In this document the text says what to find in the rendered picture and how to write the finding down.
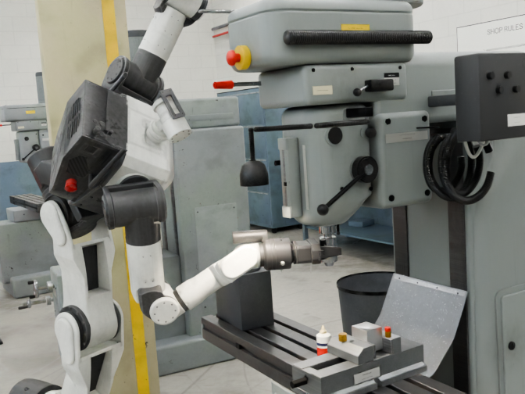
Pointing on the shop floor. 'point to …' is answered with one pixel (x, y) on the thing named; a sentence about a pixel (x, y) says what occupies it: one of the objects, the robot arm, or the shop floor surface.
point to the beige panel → (127, 381)
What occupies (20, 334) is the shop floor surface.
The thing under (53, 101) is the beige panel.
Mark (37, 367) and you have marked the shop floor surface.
